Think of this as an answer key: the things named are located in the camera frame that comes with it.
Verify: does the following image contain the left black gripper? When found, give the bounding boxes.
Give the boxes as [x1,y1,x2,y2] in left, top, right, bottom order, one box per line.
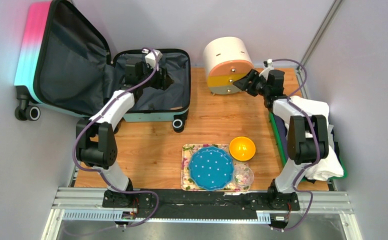
[138,62,174,91]

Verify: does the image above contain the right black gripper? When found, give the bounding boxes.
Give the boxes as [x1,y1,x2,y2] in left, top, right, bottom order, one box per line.
[232,69,270,97]

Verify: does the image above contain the round pastel mini drawer cabinet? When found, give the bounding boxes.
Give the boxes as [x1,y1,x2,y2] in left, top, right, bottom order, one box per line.
[202,36,254,95]

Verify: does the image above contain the pink and teal kids suitcase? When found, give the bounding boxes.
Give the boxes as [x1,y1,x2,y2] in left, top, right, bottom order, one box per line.
[14,0,191,133]

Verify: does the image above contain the white garment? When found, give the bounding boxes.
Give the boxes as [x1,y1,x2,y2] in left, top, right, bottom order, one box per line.
[290,96,345,181]

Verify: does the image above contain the green plastic tray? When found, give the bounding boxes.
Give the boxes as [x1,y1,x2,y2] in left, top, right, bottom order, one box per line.
[268,113,348,183]

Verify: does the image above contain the navy blue garment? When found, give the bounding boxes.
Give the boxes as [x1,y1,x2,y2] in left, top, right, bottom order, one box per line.
[273,115,288,162]

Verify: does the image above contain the black garment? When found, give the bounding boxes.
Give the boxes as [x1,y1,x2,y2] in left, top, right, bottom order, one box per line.
[304,141,345,183]

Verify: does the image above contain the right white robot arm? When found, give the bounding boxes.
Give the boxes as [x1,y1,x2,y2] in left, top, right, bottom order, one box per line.
[232,69,330,210]

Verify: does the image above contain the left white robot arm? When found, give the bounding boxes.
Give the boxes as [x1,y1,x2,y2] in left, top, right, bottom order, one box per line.
[72,51,165,208]

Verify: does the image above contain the orange bowl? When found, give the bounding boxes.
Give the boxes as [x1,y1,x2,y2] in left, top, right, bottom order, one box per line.
[228,136,256,162]

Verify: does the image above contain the floral rectangular tray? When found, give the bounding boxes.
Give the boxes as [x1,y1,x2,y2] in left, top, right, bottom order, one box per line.
[180,143,252,192]

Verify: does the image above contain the small clear glass bowl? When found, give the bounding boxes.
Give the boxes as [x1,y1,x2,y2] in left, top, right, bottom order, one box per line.
[233,164,254,187]

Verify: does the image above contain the blue polka dot plate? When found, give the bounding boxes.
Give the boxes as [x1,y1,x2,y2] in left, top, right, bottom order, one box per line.
[188,146,235,191]

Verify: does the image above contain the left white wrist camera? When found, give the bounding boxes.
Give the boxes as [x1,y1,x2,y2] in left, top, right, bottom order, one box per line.
[142,48,163,71]

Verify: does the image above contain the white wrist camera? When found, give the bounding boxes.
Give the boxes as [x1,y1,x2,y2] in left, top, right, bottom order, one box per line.
[142,48,163,71]
[259,58,275,80]

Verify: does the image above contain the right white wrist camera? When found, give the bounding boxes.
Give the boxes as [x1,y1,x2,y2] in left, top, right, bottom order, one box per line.
[259,58,275,80]

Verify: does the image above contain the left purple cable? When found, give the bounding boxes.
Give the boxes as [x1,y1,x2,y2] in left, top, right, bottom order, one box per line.
[72,47,160,229]

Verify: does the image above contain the purple cable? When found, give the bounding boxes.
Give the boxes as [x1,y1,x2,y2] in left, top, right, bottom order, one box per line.
[270,58,321,232]
[72,47,160,229]

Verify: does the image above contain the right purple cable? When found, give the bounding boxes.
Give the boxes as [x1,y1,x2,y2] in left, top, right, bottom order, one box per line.
[270,58,321,232]

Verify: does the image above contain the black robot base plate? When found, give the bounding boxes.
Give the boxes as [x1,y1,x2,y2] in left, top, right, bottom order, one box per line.
[101,189,300,221]

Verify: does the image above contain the aluminium frame rail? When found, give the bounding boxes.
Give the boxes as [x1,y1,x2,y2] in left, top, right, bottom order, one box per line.
[43,187,362,240]

